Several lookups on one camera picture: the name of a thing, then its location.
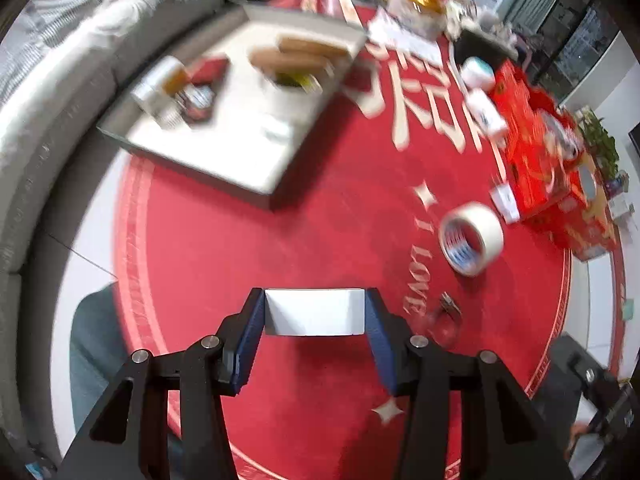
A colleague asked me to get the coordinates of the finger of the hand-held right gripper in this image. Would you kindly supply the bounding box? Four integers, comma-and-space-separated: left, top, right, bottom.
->
572, 352, 628, 411

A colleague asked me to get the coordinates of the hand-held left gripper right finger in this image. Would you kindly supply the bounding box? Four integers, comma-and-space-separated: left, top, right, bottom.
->
364, 287, 576, 480

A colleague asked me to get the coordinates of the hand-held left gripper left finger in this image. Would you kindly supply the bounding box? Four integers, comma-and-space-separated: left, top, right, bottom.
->
55, 287, 266, 480

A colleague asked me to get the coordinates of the grey shallow tray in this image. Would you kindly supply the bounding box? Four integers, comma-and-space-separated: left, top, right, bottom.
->
96, 2, 370, 211

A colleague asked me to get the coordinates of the dark foil packet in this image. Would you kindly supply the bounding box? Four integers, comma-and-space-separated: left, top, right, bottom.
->
177, 85, 218, 122

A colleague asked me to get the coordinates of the yellow label white bottle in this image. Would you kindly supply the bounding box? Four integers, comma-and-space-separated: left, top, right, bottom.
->
131, 56, 193, 128

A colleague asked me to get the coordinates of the brown paper tape roll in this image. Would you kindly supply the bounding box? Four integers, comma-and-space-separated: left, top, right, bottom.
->
248, 46, 331, 78
277, 34, 351, 61

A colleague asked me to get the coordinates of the round red printed rug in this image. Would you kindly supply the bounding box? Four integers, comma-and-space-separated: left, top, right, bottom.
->
114, 0, 628, 480

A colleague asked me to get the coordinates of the white tape roll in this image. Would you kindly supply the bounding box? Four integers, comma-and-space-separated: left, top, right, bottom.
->
439, 202, 506, 277

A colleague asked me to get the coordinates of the small white printed box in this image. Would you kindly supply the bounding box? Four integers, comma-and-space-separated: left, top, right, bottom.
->
489, 182, 522, 225

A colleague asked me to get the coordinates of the red gift box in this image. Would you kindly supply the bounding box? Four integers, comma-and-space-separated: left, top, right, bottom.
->
487, 60, 621, 261

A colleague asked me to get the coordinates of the green potted plant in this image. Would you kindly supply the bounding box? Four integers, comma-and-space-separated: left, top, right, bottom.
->
575, 107, 621, 181

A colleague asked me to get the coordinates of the white pill bottle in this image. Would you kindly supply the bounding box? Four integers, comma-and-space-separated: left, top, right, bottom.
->
465, 89, 508, 137

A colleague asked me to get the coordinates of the white jar teal lid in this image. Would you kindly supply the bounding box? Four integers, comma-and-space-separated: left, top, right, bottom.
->
460, 57, 497, 88

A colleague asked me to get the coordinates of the sofa with white cover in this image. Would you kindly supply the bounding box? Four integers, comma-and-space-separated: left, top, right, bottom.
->
0, 0, 246, 276

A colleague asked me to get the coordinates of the white paper sheet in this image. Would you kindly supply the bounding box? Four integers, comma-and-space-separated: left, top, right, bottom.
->
367, 7, 443, 66

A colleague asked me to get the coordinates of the black box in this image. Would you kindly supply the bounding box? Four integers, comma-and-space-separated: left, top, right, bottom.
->
452, 27, 518, 68

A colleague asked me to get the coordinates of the clear bag with gold item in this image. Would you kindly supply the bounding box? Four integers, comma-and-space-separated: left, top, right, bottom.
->
387, 0, 448, 41

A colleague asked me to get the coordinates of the glass display cabinet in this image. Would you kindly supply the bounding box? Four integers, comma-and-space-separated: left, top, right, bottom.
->
520, 0, 626, 106

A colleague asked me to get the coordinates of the metal hose clamp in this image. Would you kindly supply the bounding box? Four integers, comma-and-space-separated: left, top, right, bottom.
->
424, 294, 465, 343

